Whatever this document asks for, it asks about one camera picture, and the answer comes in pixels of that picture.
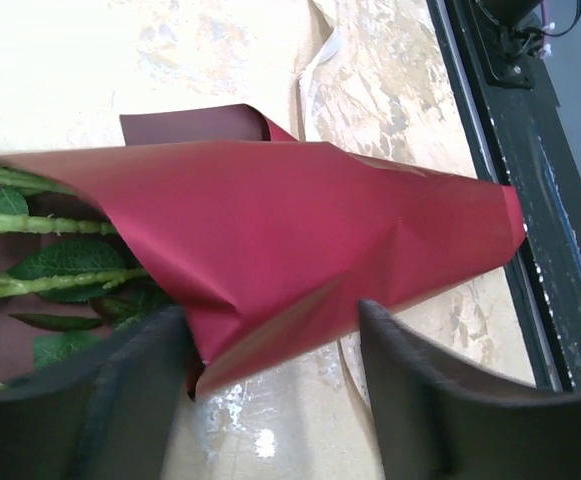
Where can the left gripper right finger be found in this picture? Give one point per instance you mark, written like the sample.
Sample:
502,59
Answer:
437,416

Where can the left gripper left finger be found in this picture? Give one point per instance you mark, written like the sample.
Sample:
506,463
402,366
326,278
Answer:
104,413

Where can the white printed ribbon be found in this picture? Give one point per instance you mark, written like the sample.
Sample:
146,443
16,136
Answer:
311,98

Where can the pink flower bunch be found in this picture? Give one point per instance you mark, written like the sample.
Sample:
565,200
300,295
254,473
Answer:
65,280

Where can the red wrapping paper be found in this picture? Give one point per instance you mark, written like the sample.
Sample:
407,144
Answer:
269,242

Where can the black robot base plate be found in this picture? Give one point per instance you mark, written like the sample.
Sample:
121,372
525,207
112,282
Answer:
522,118

